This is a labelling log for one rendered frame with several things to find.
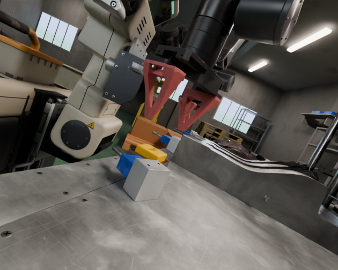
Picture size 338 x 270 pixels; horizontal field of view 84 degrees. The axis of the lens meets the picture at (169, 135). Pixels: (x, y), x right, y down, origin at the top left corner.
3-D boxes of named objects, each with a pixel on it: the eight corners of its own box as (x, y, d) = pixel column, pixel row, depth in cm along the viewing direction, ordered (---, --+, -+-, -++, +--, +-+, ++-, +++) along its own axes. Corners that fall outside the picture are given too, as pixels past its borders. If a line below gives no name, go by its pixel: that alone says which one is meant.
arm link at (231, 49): (246, 27, 93) (250, 2, 84) (258, 28, 90) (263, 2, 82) (205, 79, 75) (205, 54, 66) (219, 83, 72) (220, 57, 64)
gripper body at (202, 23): (220, 94, 30) (242, 49, 29) (183, 63, 22) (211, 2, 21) (191, 84, 34) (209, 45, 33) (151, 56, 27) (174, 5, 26)
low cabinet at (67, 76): (103, 100, 787) (109, 84, 777) (78, 98, 587) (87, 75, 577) (67, 84, 783) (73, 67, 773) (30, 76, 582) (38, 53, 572)
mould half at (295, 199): (170, 160, 57) (189, 120, 55) (189, 153, 82) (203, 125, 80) (360, 268, 42) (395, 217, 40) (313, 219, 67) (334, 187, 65)
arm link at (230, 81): (213, 72, 76) (214, 52, 69) (241, 80, 70) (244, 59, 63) (197, 89, 71) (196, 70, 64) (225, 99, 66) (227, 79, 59)
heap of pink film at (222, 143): (212, 147, 88) (219, 132, 87) (206, 141, 106) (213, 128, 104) (262, 171, 88) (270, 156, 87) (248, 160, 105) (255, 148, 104)
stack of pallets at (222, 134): (191, 149, 617) (205, 121, 603) (188, 143, 713) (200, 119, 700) (229, 166, 625) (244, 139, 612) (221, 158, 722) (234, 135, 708)
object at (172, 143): (146, 137, 74) (152, 125, 73) (153, 138, 78) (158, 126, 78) (173, 153, 68) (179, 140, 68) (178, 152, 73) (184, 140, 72)
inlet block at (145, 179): (97, 158, 36) (108, 133, 35) (119, 160, 40) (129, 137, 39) (134, 201, 27) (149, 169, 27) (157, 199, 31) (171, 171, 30)
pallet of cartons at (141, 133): (183, 159, 432) (192, 139, 425) (195, 177, 339) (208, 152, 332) (125, 135, 399) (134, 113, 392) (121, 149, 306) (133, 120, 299)
